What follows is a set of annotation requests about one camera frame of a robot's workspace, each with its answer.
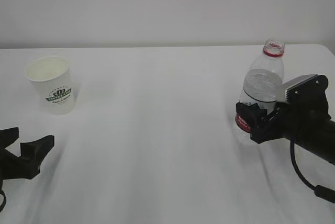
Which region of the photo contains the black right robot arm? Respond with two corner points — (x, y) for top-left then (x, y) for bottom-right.
(236, 74), (334, 164)

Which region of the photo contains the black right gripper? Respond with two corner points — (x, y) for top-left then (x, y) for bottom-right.
(235, 102), (298, 144)

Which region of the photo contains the white paper cup green logo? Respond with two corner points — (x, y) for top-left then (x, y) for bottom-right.
(26, 56), (75, 116)

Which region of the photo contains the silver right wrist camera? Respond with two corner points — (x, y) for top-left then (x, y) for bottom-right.
(275, 74), (318, 104)

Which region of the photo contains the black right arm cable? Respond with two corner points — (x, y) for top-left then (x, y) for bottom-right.
(289, 140), (335, 204)

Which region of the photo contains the Nongfu Spring water bottle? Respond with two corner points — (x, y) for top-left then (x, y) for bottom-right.
(232, 38), (286, 147)

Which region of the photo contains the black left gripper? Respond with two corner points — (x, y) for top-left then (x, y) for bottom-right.
(0, 127), (54, 187)

